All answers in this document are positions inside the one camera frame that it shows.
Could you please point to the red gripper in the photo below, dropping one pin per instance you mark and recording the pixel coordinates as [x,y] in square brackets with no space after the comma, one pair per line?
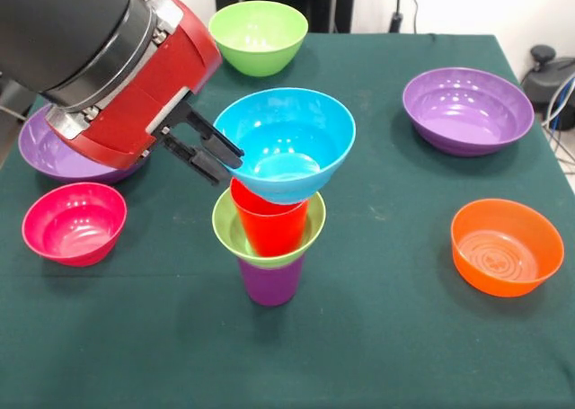
[148,90]

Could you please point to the small green bowl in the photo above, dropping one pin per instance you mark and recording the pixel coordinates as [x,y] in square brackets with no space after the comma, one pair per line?
[224,229]

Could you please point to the small blue bowl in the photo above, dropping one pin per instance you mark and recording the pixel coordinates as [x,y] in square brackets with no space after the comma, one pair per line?
[292,126]

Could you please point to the red cup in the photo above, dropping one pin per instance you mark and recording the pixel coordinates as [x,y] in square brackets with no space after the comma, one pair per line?
[274,229]

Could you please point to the purple cup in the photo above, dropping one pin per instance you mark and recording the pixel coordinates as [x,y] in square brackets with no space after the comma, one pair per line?
[269,287]

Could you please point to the orange bowl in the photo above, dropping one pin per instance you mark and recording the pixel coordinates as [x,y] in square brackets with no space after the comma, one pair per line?
[503,283]

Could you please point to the large green bowl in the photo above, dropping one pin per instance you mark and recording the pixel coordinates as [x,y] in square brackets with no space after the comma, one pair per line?
[256,63]

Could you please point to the pink bowl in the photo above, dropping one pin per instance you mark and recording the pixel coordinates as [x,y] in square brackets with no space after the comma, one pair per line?
[72,233]

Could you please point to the wide purple bowl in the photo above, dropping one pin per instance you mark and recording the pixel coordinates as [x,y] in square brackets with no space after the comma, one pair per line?
[45,157]
[476,117]

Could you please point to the black office chair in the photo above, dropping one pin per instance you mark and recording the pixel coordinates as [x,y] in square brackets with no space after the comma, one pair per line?
[13,99]

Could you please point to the dark green tablecloth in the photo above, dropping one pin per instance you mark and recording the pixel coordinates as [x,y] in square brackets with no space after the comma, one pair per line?
[269,359]

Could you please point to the black grey machine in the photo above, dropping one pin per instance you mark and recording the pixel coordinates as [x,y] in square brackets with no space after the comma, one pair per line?
[552,76]

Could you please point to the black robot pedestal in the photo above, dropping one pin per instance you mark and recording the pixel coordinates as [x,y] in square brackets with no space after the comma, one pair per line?
[323,4]

